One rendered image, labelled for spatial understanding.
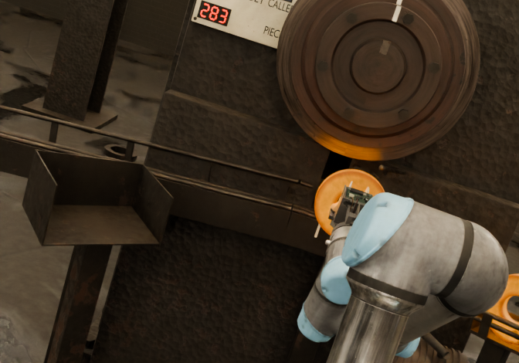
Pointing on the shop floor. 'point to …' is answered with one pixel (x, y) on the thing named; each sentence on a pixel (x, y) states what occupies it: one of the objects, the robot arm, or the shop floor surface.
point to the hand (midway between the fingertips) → (353, 197)
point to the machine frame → (298, 170)
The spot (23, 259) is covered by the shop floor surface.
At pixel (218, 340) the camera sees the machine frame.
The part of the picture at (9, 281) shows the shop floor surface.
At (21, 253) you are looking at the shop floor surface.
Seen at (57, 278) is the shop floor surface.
